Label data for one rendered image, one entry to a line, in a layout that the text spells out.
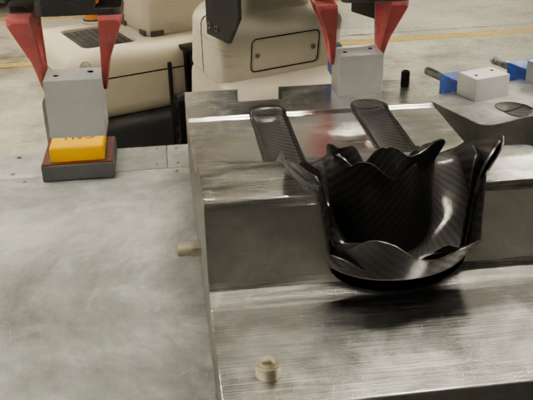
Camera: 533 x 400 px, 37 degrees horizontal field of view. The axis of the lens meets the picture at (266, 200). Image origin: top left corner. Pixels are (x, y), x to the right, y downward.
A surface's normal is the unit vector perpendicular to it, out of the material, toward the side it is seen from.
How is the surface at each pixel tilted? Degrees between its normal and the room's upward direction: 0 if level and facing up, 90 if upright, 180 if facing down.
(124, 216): 0
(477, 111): 0
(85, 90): 90
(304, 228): 84
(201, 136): 3
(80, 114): 90
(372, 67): 92
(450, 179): 34
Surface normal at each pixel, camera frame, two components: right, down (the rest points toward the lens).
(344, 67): 0.13, 0.46
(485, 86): 0.42, 0.39
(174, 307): -0.02, -0.90
